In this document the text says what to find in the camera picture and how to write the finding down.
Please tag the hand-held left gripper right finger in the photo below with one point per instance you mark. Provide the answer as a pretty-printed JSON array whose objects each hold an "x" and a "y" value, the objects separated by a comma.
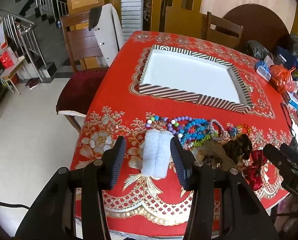
[{"x": 179, "y": 163}]

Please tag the round brown tabletop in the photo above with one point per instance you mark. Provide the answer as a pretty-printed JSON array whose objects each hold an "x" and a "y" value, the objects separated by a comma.
[{"x": 264, "y": 22}]

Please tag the small side table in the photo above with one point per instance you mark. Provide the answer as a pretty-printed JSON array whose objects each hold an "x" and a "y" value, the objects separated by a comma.
[{"x": 12, "y": 70}]

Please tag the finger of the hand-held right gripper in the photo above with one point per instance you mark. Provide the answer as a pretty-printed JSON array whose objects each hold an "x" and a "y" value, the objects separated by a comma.
[
  {"x": 294, "y": 156},
  {"x": 273, "y": 155}
]

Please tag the white fluffy scrunchie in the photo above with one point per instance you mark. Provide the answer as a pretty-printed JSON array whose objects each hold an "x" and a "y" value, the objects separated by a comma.
[{"x": 157, "y": 152}]

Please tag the brown scrunchie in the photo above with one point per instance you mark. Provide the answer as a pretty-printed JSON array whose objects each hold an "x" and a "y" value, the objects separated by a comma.
[{"x": 239, "y": 147}]

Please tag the blue and white packet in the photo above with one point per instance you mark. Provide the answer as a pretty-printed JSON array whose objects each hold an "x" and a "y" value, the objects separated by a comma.
[{"x": 263, "y": 70}]

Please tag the red floral tablecloth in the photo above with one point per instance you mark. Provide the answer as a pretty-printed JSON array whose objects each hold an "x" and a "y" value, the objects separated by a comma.
[{"x": 123, "y": 80}]

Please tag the grey jacket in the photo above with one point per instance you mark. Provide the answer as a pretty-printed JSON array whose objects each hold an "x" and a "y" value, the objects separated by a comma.
[{"x": 108, "y": 37}]

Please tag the pair of dark shoes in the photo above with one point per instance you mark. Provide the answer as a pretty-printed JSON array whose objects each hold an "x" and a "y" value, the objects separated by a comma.
[{"x": 33, "y": 83}]

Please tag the red bow hair clip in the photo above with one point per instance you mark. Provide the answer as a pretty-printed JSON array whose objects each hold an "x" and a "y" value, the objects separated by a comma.
[{"x": 256, "y": 170}]

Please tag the plain wooden chair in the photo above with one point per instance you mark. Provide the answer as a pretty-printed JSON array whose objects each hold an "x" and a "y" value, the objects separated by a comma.
[{"x": 224, "y": 40}]

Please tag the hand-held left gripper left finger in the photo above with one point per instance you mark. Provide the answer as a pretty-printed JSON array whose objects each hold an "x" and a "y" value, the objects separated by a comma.
[{"x": 117, "y": 160}]

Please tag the white slatted panel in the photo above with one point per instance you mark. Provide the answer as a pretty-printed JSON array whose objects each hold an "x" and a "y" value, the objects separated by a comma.
[{"x": 131, "y": 5}]

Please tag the orange plastic bag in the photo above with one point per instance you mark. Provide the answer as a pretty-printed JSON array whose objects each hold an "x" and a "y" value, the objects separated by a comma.
[{"x": 281, "y": 77}]

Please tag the red gift bag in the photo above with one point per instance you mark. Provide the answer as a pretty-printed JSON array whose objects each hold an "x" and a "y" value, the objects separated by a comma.
[{"x": 6, "y": 60}]

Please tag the striped tray box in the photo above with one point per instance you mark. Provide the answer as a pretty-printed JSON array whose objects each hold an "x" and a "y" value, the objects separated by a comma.
[{"x": 189, "y": 77}]

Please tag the steel stair railing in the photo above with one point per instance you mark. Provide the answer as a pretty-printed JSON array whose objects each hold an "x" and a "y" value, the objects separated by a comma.
[{"x": 21, "y": 17}]

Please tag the wooden chair with red cushion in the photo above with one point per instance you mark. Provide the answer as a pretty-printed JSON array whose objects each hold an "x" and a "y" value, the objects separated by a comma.
[{"x": 83, "y": 40}]

